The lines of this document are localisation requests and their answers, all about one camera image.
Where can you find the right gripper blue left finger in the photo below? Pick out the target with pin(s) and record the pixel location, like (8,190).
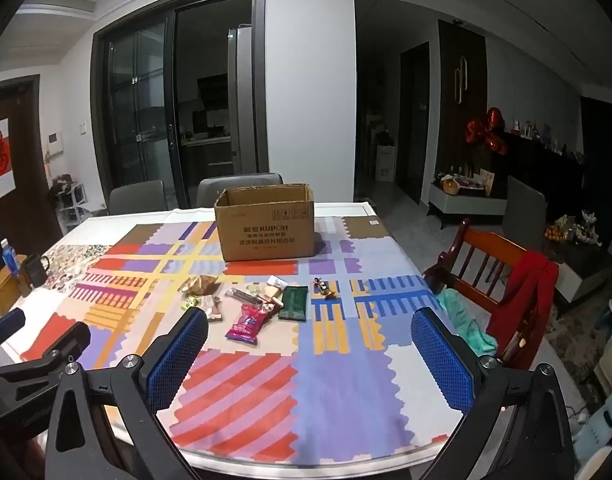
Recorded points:
(168,359)

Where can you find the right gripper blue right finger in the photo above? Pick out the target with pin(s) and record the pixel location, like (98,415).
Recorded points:
(460,374)

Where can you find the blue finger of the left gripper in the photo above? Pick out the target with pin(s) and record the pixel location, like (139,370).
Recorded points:
(10,323)
(58,343)

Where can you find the pink hawthorn snack bag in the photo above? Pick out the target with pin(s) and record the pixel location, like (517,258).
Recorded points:
(248,325)

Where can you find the gold fortune biscuits bag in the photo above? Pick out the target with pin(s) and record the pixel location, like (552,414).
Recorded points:
(199,285)

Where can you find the dark brown fruit leather bar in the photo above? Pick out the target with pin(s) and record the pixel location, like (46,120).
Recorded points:
(245,297)

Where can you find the white red cake packet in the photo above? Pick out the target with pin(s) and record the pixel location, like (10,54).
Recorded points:
(275,287)

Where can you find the dark green snack packet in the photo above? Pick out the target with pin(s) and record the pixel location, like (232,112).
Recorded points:
(294,303)

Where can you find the red gold foil candy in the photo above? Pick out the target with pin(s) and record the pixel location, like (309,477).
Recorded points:
(323,289)

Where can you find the yellow green candy packet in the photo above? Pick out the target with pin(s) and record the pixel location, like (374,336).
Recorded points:
(191,301)

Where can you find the wooden tissue box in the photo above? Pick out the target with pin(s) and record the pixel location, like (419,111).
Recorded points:
(12,288)

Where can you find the teal cloth on chair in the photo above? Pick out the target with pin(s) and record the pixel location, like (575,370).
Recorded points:
(466,326)

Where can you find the black mug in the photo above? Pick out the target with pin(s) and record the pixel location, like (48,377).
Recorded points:
(36,269)

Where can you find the red white wrapped candy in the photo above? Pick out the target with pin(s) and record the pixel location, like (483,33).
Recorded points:
(211,307)

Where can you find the red garment on chair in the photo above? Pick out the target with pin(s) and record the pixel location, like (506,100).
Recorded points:
(519,321)

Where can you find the red wooden chair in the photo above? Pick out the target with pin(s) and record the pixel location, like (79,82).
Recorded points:
(477,264)

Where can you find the brown wooden door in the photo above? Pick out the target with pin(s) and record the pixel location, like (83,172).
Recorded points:
(27,217)

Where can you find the colourful patterned tablecloth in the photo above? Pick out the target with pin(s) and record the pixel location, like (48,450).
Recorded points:
(307,361)

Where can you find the white shoe rack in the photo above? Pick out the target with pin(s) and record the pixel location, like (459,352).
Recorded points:
(69,200)

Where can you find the grey dining chair left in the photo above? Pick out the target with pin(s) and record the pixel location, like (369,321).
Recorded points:
(138,198)

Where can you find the grey chair right side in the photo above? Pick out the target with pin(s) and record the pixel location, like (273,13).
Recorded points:
(525,216)

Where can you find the white low cabinet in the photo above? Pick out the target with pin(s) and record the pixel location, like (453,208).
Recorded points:
(451,209)

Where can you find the brown cardboard box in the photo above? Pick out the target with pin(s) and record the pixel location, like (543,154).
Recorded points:
(266,222)

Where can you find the fruit basket on cabinet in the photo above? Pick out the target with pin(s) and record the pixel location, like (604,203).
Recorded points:
(449,185)

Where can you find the red foil balloons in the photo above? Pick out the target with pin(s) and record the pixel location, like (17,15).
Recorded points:
(487,131)

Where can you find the black sliding glass door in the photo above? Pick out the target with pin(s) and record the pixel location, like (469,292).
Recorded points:
(178,96)

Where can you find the wall intercom panel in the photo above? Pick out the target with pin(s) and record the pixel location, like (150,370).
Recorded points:
(55,143)

